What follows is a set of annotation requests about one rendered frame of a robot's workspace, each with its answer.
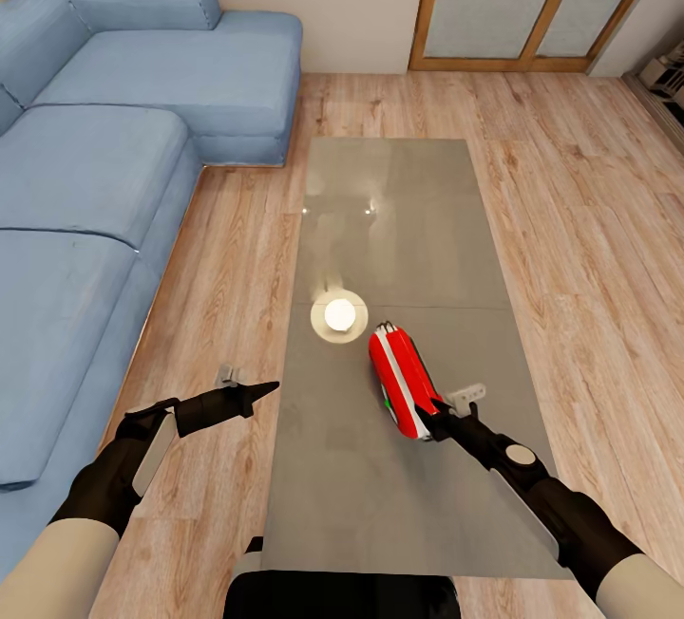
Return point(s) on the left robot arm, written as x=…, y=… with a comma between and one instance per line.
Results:
x=61, y=574

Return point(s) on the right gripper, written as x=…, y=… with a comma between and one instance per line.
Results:
x=444, y=425

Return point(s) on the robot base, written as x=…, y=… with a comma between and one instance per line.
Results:
x=270, y=594

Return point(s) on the radio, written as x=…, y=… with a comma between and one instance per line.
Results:
x=403, y=378

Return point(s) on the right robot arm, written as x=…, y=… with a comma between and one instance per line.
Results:
x=622, y=581

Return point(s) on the coffee table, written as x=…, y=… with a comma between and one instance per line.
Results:
x=395, y=230

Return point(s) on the wood fireplace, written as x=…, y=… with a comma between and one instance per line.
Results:
x=660, y=88

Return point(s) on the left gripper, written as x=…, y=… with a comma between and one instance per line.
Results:
x=220, y=405

